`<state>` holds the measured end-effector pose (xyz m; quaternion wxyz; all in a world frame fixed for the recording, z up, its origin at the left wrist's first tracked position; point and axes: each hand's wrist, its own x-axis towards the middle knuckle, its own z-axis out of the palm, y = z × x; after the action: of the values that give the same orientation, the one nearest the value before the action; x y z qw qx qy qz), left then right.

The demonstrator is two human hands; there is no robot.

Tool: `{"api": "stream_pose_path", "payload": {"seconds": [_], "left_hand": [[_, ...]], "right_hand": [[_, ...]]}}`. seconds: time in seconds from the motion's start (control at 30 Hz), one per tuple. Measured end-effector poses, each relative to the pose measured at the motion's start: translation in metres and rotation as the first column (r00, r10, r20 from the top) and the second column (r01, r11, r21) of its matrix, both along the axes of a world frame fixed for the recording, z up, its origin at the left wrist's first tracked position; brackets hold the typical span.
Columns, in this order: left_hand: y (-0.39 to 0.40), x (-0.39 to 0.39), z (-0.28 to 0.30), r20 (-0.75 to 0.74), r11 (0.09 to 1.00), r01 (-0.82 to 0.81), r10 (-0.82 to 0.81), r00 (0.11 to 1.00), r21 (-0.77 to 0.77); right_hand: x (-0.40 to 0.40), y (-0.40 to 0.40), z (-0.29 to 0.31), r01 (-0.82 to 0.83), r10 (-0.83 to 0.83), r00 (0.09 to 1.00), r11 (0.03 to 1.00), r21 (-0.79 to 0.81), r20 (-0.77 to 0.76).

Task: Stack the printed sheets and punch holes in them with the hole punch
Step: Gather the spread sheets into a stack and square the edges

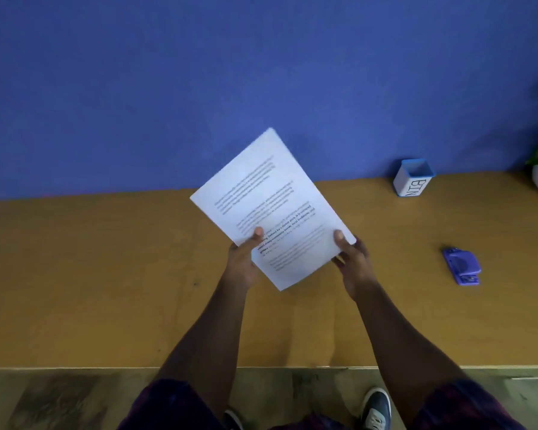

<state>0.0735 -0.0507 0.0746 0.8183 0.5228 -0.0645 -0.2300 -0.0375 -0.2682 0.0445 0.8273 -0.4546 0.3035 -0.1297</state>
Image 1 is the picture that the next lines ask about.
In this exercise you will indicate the person's right hand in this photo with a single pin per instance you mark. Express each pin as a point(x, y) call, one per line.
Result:
point(355, 266)

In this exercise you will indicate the person's left hand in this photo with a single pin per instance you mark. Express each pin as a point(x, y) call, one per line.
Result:
point(241, 265)

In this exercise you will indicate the person's right thumb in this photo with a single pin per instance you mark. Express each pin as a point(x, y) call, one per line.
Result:
point(340, 241)

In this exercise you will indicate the person's left thumb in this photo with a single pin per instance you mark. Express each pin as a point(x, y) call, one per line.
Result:
point(254, 238)

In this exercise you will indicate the white printed paper sheets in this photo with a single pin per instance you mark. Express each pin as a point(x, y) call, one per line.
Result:
point(269, 196)

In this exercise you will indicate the person's left forearm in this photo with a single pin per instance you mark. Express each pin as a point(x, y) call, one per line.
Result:
point(206, 340)

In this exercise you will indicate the person's right forearm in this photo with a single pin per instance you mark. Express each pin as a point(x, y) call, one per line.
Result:
point(403, 344)

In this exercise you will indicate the white blue-rimmed square bin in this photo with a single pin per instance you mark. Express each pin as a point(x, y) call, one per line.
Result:
point(413, 179)

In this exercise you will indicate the blue hole punch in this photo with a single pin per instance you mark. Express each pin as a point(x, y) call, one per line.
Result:
point(462, 266)

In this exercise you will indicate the person's right dark sneaker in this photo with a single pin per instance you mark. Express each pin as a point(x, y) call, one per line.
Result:
point(376, 409)

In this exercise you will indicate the person's dark sneaker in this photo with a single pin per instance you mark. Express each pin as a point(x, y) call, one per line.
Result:
point(233, 420)
point(376, 409)

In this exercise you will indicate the person's left dark sneaker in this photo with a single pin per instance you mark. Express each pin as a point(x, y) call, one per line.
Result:
point(233, 420)

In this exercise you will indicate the person's dark plaid shirt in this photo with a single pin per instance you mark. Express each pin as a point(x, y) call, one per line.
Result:
point(170, 407)

